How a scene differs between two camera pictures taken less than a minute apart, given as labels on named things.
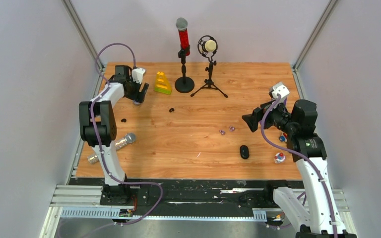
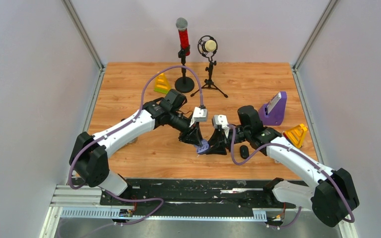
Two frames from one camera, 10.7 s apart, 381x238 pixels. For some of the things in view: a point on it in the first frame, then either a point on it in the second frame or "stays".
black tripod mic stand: (209, 82) stays
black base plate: (192, 194) stays
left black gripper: (139, 97) → (191, 135)
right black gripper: (251, 119) → (218, 142)
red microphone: (181, 24) stays
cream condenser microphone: (207, 46) stays
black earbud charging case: (244, 151) stays
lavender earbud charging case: (136, 103) → (203, 146)
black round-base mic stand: (184, 85) stays
